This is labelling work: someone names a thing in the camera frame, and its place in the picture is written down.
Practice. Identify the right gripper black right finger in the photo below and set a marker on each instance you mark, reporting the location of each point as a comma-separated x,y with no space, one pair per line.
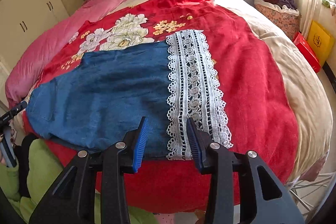
196,144

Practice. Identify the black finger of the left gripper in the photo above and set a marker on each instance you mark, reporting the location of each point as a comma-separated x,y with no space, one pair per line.
8,116

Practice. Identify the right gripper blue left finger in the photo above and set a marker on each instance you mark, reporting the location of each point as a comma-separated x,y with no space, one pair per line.
139,143

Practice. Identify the blue denim lace-trimmed pants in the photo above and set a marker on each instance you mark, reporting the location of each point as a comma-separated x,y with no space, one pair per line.
108,93

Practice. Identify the person's left hand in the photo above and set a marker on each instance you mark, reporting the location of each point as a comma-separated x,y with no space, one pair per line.
7,149

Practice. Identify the green fleece garment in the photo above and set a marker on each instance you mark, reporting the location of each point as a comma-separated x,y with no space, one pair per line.
44,167

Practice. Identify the white wardrobe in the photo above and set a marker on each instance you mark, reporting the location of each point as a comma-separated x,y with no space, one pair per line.
22,21

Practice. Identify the cream bed sheet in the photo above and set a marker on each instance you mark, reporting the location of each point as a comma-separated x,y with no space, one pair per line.
305,92

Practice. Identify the pink quilt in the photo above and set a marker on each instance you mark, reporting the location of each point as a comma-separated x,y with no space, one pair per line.
42,50

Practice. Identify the red box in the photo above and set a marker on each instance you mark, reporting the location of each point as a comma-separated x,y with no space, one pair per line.
305,49

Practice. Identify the floral fabric laundry basket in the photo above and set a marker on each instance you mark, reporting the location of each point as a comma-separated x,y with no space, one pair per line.
282,13

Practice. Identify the yellow paper bag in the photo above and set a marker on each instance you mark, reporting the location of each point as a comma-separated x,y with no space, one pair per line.
321,41

